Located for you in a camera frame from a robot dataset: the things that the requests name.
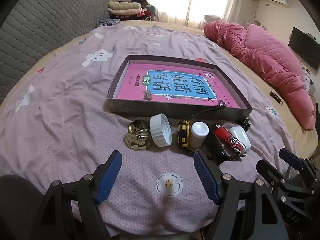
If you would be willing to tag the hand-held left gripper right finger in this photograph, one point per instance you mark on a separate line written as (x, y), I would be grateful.
(206, 177)

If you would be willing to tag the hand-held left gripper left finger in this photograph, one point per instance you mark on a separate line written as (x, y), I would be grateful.
(110, 177)

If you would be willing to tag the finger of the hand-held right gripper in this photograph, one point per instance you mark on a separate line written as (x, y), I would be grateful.
(290, 157)
(275, 177)

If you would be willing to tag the white pill bottle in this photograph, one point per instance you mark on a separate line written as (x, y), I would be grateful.
(198, 133)

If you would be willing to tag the red lighter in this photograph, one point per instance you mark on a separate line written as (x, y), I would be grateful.
(223, 135)

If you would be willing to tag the black and yellow watch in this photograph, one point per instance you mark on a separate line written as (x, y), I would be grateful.
(183, 135)

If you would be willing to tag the white earbud case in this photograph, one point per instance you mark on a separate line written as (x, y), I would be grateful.
(241, 136)

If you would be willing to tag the small black clip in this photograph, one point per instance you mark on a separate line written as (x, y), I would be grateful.
(246, 125)

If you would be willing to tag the white ribbed jar lid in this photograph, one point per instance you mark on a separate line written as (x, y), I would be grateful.
(160, 130)

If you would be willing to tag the shallow cardboard box tray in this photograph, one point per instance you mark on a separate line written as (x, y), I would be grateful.
(150, 110)

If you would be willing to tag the small black bar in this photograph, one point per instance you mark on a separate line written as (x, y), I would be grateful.
(276, 98)

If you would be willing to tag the purple printed bed sheet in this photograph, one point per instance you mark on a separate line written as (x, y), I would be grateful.
(75, 120)

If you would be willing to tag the pink and blue book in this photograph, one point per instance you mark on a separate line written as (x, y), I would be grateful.
(135, 85)

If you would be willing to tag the pink quilt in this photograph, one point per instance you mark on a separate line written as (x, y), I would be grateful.
(262, 55)

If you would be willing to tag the black flat television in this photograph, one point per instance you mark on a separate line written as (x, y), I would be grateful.
(303, 46)

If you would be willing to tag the dark patterned cloth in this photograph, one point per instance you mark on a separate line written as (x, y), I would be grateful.
(107, 23)

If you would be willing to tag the grey plush item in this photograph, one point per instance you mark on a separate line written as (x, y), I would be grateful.
(211, 18)

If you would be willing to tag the white curtain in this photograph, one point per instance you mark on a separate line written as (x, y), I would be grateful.
(232, 5)

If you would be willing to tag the grey quilted headboard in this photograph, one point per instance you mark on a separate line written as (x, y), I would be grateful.
(50, 20)

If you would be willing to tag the stack of folded clothes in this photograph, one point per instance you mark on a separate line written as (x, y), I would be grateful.
(125, 8)

